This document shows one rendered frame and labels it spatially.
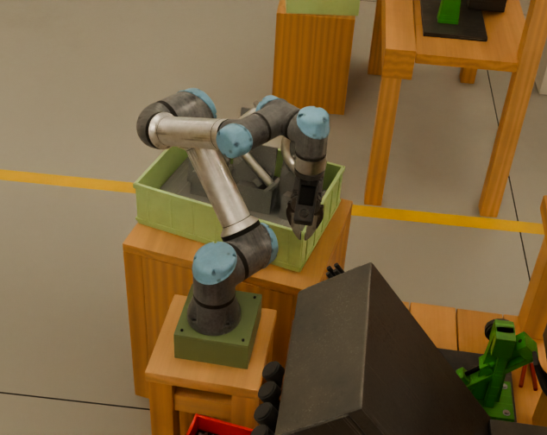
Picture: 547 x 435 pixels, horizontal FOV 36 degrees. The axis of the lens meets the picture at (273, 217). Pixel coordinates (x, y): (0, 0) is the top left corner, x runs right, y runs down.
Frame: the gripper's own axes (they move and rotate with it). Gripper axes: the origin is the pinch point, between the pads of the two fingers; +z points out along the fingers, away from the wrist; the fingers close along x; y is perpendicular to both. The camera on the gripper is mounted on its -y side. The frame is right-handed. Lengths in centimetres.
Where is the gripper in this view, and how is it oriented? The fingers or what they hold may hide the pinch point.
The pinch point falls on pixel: (302, 237)
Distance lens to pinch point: 212.5
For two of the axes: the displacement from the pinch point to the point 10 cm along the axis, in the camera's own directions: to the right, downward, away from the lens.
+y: 1.4, -6.1, 7.8
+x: -9.9, -1.2, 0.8
